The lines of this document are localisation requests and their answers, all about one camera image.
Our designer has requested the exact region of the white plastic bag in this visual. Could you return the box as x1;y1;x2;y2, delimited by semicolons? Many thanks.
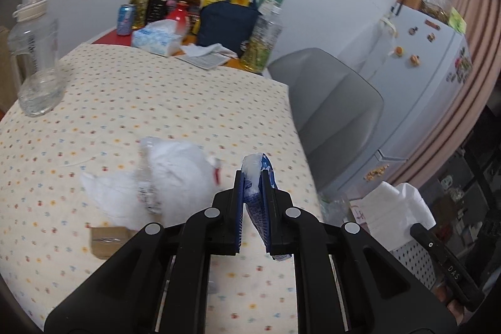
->
80;136;221;231

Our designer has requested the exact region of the blue tissue packet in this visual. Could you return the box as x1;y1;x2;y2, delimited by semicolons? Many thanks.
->
241;152;277;252

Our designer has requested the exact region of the white pegboard cart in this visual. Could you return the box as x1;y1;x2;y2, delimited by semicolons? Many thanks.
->
391;241;436;291

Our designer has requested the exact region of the small cardboard box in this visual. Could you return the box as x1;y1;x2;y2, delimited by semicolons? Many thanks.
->
90;226;137;260

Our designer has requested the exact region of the grey chair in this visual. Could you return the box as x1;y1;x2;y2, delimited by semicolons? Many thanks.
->
268;48;384;192

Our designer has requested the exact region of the paper receipt on table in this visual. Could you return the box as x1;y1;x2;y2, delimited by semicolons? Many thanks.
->
177;43;238;70

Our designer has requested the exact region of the blue white tissue box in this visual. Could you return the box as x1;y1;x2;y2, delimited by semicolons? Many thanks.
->
131;19;182;57

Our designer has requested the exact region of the clear plastic oil bottle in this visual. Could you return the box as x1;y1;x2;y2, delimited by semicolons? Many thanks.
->
240;5;283;74

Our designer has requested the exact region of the navy lunch bag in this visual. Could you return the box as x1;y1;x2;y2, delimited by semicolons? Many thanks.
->
195;0;261;58

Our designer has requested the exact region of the white refrigerator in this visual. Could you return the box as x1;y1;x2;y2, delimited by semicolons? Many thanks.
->
329;1;470;199

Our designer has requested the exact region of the red white vase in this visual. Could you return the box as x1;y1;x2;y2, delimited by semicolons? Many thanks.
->
166;1;190;36

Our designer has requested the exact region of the black utensil holder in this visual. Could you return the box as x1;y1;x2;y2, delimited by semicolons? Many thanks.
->
145;0;168;24

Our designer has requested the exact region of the blue soda can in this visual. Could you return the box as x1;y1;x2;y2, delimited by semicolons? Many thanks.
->
116;3;136;36

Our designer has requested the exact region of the clear large water jug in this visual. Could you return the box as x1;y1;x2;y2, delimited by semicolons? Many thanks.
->
8;0;65;117

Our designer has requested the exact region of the pink curtain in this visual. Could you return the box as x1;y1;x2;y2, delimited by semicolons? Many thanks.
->
389;0;500;187

